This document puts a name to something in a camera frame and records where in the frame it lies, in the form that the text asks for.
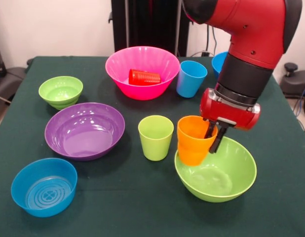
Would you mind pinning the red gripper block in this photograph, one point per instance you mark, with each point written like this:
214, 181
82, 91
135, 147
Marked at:
226, 112

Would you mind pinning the orange plastic cup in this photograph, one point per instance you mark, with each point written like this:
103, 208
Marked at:
192, 148

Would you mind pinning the red plastic cup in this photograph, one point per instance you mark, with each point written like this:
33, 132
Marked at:
145, 77

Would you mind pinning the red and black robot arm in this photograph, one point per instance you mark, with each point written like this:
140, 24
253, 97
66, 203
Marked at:
253, 37

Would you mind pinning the large green plastic bowl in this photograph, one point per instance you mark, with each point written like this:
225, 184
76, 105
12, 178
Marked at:
224, 177

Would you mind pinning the blue plastic cup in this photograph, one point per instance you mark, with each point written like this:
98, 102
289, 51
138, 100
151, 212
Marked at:
189, 84

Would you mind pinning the green plastic cup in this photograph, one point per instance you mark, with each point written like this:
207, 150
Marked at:
155, 145

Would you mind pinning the large blue plastic bowl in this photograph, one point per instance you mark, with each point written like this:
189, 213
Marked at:
219, 65

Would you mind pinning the pink plastic bowl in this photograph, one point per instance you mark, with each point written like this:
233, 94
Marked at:
142, 92

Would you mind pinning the dark green tablecloth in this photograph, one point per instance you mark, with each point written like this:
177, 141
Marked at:
142, 202

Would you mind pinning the purple plastic bowl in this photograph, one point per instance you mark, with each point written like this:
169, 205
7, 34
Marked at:
86, 138

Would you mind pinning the small green ribbed bowl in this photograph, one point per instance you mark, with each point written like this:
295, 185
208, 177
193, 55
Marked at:
60, 93

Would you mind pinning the small blue patterned bowl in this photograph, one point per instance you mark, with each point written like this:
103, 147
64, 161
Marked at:
44, 195

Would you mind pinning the grey pedestal foot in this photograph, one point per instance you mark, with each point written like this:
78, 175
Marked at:
295, 84
9, 81

